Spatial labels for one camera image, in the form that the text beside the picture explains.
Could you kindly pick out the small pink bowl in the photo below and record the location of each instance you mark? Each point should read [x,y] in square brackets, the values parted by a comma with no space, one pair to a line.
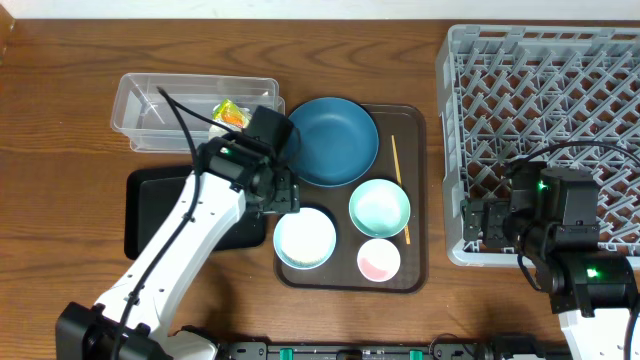
[378,260]

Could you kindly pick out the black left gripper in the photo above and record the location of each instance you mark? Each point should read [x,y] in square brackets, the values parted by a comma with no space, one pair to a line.
[289,198]

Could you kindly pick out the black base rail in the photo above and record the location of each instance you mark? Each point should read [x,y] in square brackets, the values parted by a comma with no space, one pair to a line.
[443,348]

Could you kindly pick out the clear plastic bin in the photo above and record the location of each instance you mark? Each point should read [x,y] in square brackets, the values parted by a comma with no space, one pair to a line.
[144,116]

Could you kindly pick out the white rice pile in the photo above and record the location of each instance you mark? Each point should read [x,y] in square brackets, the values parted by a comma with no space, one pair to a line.
[299,247]

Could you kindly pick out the light blue bowl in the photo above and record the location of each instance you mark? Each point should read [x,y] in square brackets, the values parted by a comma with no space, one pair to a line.
[316,222]

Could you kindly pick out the grey dishwasher rack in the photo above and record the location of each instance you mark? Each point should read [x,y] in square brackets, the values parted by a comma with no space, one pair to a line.
[569,95]

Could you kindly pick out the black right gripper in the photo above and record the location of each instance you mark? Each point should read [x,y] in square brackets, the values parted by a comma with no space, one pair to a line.
[474,220]

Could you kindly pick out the wooden chopstick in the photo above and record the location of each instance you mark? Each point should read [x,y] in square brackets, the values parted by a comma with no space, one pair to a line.
[398,174]

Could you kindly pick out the mint green bowl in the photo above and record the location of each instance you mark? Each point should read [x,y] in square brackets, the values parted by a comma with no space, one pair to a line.
[379,208]

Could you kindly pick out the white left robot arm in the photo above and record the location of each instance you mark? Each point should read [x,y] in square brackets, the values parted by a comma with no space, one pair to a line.
[237,173]

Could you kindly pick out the brown plastic tray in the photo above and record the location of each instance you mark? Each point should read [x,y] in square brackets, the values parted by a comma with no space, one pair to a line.
[340,271]

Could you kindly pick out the black plastic tray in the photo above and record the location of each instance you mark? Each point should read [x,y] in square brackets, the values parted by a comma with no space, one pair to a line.
[151,195]

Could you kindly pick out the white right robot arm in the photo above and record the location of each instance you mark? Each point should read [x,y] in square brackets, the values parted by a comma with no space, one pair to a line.
[550,220]

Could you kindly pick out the dark blue plate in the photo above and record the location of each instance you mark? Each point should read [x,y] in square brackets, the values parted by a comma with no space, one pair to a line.
[334,143]

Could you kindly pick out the yellow green snack wrapper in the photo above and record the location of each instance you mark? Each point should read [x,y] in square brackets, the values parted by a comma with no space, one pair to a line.
[228,113]

